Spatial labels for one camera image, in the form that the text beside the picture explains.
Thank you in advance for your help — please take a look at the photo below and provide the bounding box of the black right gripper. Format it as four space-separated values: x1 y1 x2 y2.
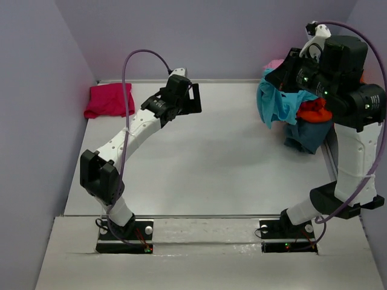
265 47 338 100

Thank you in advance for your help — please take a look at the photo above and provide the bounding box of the turquoise t-shirt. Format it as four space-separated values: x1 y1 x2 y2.
256 68 318 129

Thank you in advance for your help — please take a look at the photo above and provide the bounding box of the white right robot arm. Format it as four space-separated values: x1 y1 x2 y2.
266 36 386 237

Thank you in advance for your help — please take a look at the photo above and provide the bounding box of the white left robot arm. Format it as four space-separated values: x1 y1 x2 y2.
80 74 202 242

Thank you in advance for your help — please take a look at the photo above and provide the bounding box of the pink t-shirt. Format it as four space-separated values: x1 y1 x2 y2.
263 59 284 70

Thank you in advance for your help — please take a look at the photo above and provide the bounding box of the orange t-shirt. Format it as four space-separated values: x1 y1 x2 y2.
296 98 333 123

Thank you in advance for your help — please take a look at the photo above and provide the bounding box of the slate blue t-shirt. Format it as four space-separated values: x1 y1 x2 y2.
284 119 333 155

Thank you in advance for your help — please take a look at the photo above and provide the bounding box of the folded magenta t-shirt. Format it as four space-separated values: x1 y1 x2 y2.
83 83 126 119

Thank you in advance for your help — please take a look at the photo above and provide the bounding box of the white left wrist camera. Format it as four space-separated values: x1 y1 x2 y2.
168 68 189 80

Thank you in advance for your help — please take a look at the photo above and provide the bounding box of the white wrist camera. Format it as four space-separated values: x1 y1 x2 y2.
168 68 189 80
299 21 331 60

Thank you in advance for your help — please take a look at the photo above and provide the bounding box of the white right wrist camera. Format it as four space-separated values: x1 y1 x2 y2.
299 21 331 60

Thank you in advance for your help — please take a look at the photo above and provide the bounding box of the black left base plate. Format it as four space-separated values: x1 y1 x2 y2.
95 218 154 254

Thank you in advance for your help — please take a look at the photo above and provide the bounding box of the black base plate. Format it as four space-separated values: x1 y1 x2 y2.
95 218 154 254
254 219 318 253

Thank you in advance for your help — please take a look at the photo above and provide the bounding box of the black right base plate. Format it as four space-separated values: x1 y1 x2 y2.
254 219 318 253

